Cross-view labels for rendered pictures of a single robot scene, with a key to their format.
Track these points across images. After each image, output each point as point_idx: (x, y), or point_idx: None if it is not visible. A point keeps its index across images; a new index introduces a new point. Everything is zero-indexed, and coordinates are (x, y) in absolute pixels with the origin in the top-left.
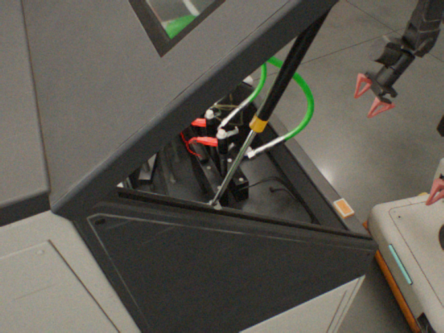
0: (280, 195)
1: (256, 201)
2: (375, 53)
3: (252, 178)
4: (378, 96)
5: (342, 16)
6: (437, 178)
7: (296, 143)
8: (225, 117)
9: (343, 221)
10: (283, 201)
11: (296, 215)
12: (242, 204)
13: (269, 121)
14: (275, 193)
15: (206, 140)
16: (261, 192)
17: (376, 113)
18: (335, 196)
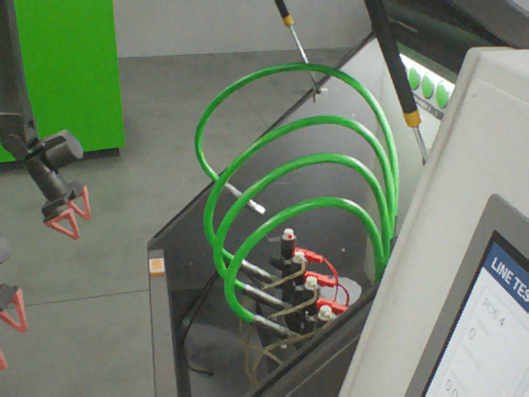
0: (202, 363)
1: (239, 362)
2: (1, 247)
3: (231, 395)
4: (14, 288)
5: None
6: (66, 213)
7: (155, 346)
8: (273, 278)
9: (163, 262)
10: (202, 356)
11: (194, 337)
12: (262, 363)
13: (176, 392)
14: (208, 367)
15: (309, 251)
16: (228, 372)
17: (14, 320)
18: (154, 280)
